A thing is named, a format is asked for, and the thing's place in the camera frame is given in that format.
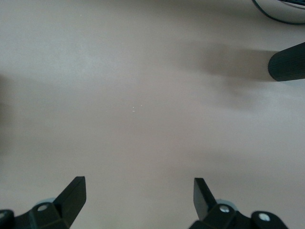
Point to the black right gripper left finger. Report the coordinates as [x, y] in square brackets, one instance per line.
[66, 205]

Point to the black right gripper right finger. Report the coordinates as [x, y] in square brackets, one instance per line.
[205, 202]

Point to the black ribbed cylinder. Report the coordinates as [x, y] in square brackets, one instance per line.
[288, 63]

